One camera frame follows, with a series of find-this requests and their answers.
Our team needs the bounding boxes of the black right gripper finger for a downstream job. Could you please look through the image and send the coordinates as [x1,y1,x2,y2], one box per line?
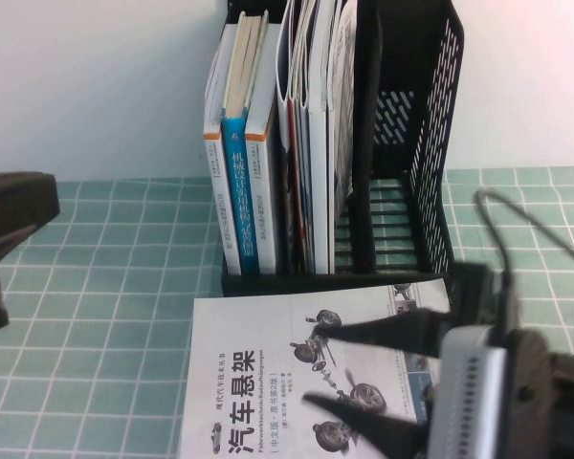
[303,391,432,459]

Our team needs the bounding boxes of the thin white magazine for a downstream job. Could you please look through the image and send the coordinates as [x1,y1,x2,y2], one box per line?
[323,0,339,274]

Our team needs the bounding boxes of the thin printed booklet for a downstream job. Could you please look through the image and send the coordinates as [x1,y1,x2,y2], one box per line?
[328,0,359,208]

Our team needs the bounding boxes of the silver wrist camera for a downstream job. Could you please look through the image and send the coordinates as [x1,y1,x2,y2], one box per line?
[428,324,508,459]

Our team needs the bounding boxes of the black camera bracket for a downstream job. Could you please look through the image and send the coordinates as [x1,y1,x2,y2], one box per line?
[499,329,559,459]

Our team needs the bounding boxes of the black plastic book holder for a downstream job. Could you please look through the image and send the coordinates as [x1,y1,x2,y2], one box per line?
[219,0,465,298]

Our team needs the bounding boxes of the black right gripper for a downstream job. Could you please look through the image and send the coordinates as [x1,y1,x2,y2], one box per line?
[312,264,521,359]

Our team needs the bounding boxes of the white car suspension book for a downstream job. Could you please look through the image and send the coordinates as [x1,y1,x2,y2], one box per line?
[179,274,453,459]

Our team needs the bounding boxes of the thin magazines stack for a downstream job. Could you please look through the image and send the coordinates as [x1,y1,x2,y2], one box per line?
[285,0,312,276]

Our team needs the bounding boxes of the green checked tablecloth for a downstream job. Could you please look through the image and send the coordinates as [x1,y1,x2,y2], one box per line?
[0,164,574,459]

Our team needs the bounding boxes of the thin black camera cable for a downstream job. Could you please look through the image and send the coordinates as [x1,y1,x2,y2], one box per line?
[475,188,574,288]

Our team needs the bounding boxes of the thin grey-blue magazine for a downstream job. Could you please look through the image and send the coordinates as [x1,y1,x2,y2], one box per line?
[296,0,317,276]

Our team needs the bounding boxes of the blue spine book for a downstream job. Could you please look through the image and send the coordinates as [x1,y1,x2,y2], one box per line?
[221,10,271,277]

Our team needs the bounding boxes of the white book orange band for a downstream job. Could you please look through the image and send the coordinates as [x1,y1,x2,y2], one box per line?
[203,23,243,277]
[245,23,284,276]

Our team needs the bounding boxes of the white cover dark magazine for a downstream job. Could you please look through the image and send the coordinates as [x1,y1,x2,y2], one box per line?
[275,0,298,276]

